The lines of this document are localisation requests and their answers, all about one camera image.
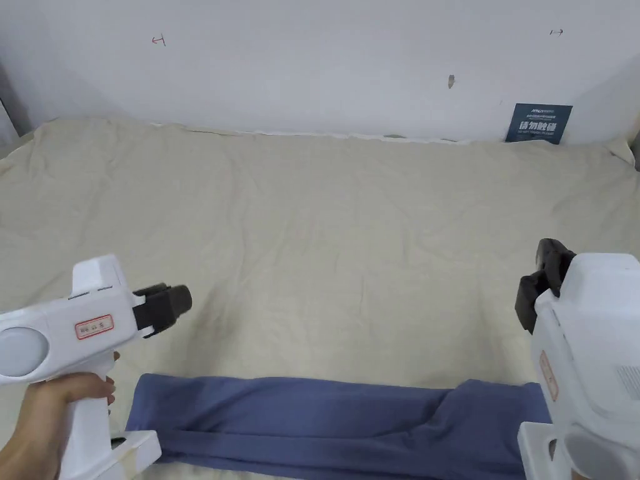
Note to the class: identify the blue garment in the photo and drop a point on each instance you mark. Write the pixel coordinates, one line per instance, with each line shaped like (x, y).
(310, 425)

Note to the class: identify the bed with beige sheet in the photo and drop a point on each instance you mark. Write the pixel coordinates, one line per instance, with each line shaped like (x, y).
(320, 225)

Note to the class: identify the person's right hand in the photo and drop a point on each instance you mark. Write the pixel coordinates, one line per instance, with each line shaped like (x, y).
(580, 474)

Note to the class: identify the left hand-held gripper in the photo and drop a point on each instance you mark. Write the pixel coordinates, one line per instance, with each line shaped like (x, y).
(60, 325)

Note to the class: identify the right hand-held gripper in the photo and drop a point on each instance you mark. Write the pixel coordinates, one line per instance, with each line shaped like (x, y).
(595, 340)

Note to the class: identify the person's left hand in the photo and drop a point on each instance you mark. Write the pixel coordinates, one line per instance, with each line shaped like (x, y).
(35, 430)

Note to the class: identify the dark blue sign card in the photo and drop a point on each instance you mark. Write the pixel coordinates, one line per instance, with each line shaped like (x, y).
(539, 124)

